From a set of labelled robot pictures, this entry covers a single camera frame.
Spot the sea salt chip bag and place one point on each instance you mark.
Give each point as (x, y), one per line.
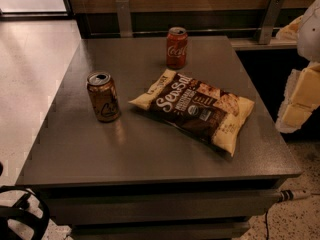
(207, 112)

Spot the brown gold soda can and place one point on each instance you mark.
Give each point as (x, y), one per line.
(102, 93)

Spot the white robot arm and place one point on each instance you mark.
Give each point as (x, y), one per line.
(308, 39)

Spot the red coke can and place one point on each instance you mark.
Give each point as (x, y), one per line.
(177, 40)

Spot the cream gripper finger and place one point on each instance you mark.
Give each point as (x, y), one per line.
(290, 31)
(301, 98)

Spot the left metal wall bracket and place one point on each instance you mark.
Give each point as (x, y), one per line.
(124, 18)

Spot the right metal wall bracket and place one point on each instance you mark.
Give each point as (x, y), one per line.
(265, 30)

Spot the grey drawer cabinet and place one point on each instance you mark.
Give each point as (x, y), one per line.
(136, 178)

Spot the metal wall bracket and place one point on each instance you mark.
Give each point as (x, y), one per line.
(265, 30)
(124, 18)

